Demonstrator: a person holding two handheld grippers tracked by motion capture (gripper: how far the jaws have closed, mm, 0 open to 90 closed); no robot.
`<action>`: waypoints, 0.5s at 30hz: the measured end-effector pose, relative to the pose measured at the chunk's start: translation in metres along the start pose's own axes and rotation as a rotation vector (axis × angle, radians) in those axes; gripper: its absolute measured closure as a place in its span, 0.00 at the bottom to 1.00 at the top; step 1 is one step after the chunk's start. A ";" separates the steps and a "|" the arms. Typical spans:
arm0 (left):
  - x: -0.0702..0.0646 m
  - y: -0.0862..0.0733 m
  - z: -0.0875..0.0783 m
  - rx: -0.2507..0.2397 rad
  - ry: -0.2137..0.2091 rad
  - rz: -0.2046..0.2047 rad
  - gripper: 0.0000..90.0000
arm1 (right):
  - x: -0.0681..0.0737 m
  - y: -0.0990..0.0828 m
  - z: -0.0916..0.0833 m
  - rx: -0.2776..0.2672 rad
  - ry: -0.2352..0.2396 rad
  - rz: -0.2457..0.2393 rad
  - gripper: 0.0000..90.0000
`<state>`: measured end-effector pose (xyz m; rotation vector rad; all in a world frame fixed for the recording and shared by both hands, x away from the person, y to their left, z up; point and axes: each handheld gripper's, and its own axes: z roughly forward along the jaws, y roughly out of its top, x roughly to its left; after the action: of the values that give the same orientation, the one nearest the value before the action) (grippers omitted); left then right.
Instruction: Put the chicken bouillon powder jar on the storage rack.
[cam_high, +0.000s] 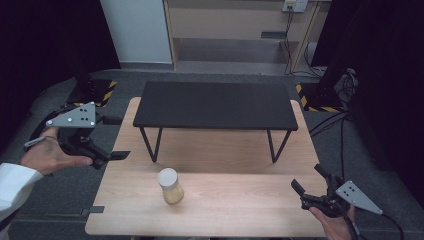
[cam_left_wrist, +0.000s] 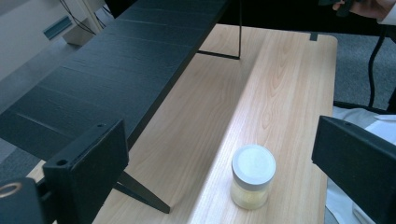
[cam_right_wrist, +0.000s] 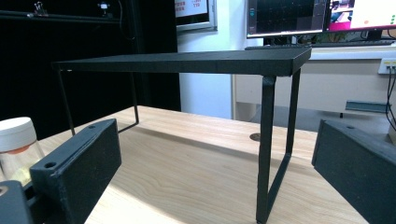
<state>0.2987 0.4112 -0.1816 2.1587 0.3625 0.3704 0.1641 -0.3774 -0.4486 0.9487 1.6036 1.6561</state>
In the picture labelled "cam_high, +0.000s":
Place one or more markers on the person's right hand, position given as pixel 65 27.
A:
pixel 336 228

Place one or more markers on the person's left hand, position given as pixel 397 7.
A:
pixel 45 156

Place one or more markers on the black tape strip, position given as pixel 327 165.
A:
pixel 93 210

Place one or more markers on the black metal table rack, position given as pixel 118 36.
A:
pixel 215 105

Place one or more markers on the black curtain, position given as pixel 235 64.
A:
pixel 386 83
pixel 46 43

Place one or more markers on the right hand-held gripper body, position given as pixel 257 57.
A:
pixel 356 196

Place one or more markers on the white cabinet panel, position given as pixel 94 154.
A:
pixel 138 30

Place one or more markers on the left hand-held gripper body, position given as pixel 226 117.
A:
pixel 75 118

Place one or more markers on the white power outlet box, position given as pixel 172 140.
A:
pixel 295 5

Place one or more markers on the glass jar with white lid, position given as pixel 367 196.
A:
pixel 170 186

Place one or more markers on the stand base with hazard tape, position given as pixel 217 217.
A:
pixel 320 98
pixel 93 91

